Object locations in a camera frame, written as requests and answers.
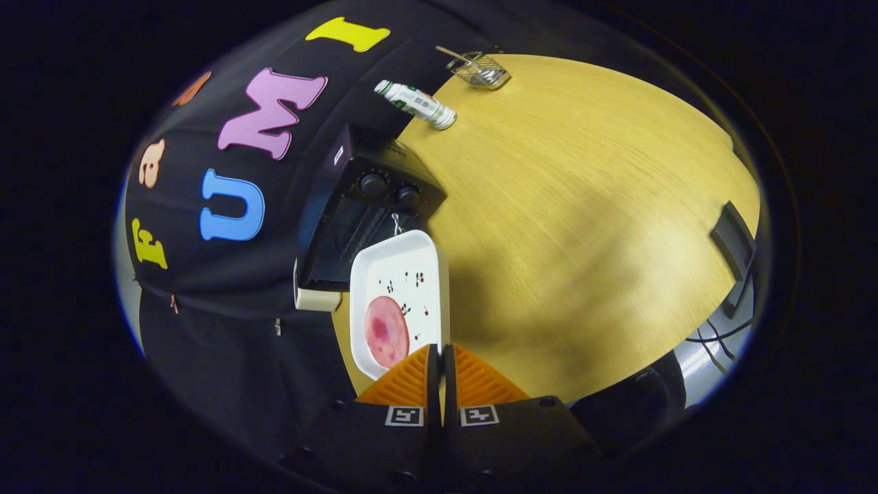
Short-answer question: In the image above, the black backdrop cloth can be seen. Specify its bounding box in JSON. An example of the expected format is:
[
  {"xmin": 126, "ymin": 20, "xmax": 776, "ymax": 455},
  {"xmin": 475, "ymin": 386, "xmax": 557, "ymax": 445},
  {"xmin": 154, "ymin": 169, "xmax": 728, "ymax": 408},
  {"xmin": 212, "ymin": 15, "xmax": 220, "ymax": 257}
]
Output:
[{"xmin": 123, "ymin": 0, "xmax": 495, "ymax": 474}]

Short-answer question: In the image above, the white square plate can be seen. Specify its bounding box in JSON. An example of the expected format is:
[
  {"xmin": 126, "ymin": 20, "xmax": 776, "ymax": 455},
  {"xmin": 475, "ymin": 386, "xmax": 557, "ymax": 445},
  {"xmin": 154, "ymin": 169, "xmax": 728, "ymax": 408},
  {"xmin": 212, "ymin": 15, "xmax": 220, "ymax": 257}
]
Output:
[{"xmin": 350, "ymin": 230, "xmax": 451, "ymax": 381}]

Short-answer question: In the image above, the small wire basket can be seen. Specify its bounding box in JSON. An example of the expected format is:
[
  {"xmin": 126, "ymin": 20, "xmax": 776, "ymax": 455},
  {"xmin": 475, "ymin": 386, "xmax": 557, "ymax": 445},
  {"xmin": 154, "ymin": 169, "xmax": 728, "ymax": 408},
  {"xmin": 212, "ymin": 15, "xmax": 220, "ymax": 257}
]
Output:
[{"xmin": 446, "ymin": 51, "xmax": 512, "ymax": 91}]

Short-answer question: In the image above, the white bottle green label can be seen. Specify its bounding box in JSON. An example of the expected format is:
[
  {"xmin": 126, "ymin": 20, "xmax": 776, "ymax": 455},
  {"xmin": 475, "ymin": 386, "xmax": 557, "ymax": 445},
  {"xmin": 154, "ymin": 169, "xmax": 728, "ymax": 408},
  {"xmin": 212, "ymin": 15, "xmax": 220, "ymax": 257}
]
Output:
[{"xmin": 374, "ymin": 80, "xmax": 458, "ymax": 131}]

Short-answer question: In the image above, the black table-edge bracket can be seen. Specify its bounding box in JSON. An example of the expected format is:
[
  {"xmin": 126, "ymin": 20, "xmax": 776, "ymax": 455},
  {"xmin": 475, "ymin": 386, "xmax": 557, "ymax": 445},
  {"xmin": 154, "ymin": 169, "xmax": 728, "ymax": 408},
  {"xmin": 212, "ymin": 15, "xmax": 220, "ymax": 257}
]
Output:
[{"xmin": 710, "ymin": 201, "xmax": 757, "ymax": 282}]

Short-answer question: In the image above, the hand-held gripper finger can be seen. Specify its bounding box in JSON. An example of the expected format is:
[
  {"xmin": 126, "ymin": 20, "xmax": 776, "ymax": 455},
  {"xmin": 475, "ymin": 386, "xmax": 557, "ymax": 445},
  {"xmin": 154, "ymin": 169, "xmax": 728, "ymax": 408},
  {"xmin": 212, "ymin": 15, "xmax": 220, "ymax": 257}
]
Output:
[
  {"xmin": 442, "ymin": 344, "xmax": 604, "ymax": 492},
  {"xmin": 278, "ymin": 344, "xmax": 441, "ymax": 493}
]

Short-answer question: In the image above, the white toaster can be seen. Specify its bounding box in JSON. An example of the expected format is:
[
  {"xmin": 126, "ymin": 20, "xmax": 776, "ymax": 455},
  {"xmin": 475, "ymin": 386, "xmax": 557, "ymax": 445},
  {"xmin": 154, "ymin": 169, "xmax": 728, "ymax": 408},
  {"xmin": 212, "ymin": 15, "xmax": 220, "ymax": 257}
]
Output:
[{"xmin": 294, "ymin": 264, "xmax": 344, "ymax": 313}]

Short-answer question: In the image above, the black toaster oven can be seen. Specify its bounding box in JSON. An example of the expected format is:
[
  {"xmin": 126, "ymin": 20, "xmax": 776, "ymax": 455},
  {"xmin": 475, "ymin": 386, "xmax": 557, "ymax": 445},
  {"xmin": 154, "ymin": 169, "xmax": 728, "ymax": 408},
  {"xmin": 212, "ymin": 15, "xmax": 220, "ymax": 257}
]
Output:
[{"xmin": 296, "ymin": 123, "xmax": 448, "ymax": 292}]

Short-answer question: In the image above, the pink ham slice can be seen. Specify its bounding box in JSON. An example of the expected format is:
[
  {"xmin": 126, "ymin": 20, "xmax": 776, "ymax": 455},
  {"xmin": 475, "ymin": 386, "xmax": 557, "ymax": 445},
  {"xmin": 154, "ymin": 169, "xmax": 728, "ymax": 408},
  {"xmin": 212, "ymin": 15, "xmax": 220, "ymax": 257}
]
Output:
[{"xmin": 364, "ymin": 296, "xmax": 411, "ymax": 370}]

